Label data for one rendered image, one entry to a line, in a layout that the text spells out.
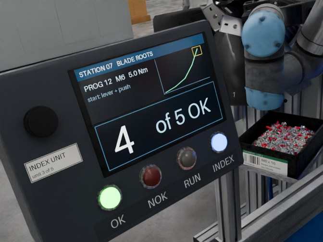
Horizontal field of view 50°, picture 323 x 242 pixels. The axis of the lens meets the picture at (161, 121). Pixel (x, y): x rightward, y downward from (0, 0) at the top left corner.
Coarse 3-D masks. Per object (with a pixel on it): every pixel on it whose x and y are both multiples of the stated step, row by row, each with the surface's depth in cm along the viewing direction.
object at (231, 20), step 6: (222, 18) 107; (228, 18) 107; (234, 18) 107; (222, 24) 106; (228, 24) 107; (240, 24) 107; (222, 30) 106; (228, 30) 106; (234, 30) 106; (240, 30) 106
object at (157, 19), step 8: (192, 8) 117; (200, 8) 116; (160, 16) 127; (168, 16) 124; (176, 16) 122; (184, 16) 120; (192, 16) 118; (200, 16) 117; (160, 24) 128; (168, 24) 125; (176, 24) 123
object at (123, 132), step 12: (108, 120) 34; (120, 120) 35; (132, 120) 36; (96, 132) 34; (108, 132) 34; (120, 132) 35; (132, 132) 36; (108, 144) 34; (120, 144) 35; (132, 144) 36; (144, 144) 36; (108, 156) 34; (120, 156) 35; (132, 156) 36; (108, 168) 34
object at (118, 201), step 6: (108, 186) 34; (114, 186) 35; (102, 192) 34; (108, 192) 34; (114, 192) 34; (120, 192) 35; (102, 198) 34; (108, 198) 34; (114, 198) 34; (120, 198) 35; (102, 204) 34; (108, 204) 34; (114, 204) 34; (108, 210) 34
